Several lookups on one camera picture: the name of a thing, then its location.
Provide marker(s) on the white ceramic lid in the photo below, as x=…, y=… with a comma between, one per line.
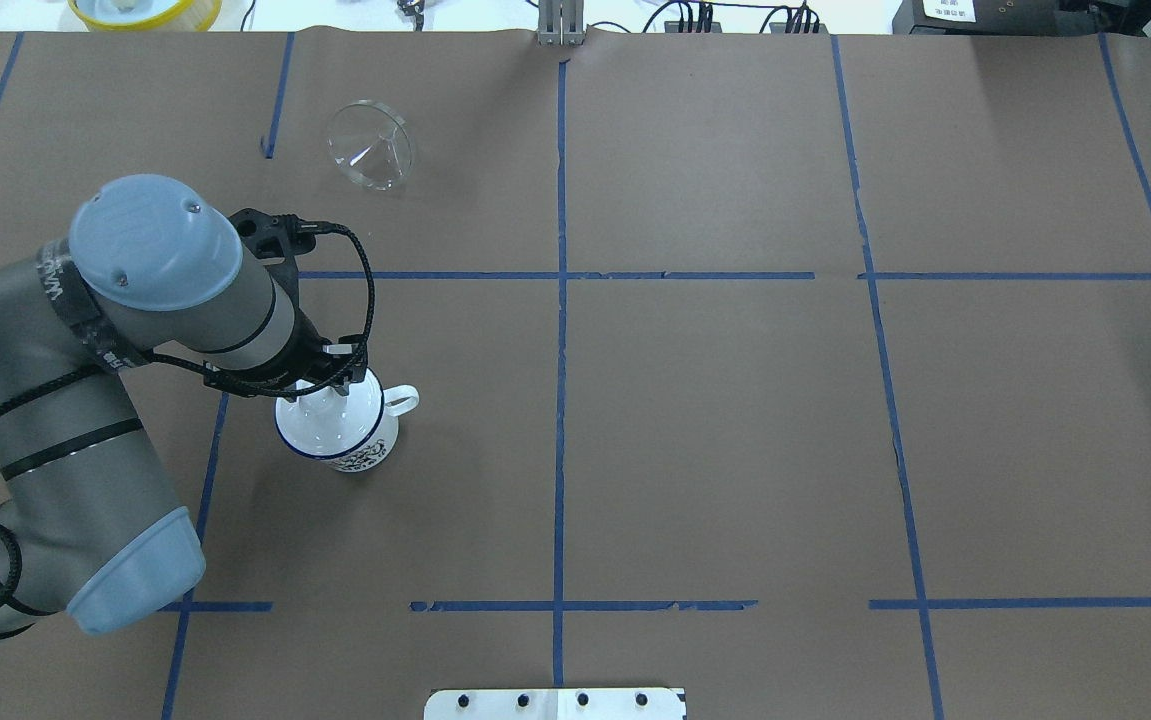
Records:
x=329, y=424

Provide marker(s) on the clear plastic funnel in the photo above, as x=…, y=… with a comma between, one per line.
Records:
x=369, y=143

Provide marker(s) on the white enamel mug blue rim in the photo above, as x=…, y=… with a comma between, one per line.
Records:
x=397, y=401

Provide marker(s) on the yellow tape roll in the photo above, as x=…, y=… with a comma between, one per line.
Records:
x=146, y=16

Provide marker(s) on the black computer box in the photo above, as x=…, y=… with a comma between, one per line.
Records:
x=982, y=18

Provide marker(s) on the aluminium frame post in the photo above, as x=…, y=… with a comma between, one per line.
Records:
x=561, y=22

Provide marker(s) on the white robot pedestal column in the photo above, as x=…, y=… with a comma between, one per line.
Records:
x=558, y=703

